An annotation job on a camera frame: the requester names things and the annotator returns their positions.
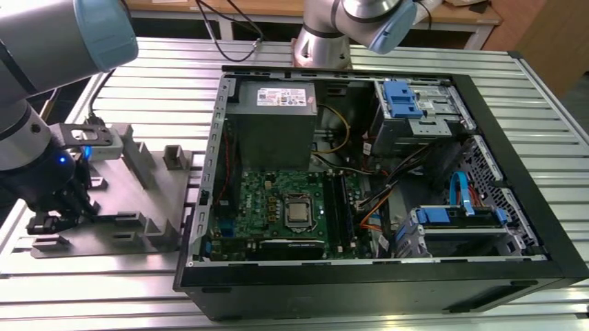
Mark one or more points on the metal disk bay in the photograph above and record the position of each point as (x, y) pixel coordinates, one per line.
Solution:
(459, 235)

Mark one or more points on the grey parts rack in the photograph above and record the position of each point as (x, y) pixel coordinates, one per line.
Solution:
(134, 193)

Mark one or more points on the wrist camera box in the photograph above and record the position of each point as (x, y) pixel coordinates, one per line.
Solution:
(103, 151)

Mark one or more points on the hard disk in blue carrier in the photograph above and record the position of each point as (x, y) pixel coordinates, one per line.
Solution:
(437, 215)

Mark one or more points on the silver CPU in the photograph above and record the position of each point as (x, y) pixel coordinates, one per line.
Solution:
(299, 211)

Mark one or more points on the metal drive cage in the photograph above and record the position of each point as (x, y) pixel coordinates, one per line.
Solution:
(414, 134)

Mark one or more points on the black RAM slot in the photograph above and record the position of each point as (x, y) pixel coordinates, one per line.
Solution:
(341, 207)
(329, 207)

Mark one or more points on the grey power supply unit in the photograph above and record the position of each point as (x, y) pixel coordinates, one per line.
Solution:
(271, 138)

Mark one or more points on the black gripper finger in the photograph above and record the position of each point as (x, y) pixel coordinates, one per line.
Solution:
(48, 224)
(84, 201)

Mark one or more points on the blue drive caddy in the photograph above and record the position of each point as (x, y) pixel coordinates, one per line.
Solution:
(398, 100)

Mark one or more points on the green motherboard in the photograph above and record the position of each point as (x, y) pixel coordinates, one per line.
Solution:
(258, 193)

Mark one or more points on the black graphics card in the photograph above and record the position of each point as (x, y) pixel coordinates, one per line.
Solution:
(290, 249)

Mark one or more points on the brown cabinet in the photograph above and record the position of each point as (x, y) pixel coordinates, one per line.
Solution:
(552, 34)

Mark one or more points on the black PC case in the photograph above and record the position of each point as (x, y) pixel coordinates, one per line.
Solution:
(322, 293)

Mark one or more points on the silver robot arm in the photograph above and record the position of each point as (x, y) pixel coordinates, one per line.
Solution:
(45, 41)

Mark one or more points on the wooden desk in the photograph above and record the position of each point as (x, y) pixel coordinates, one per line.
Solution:
(465, 15)

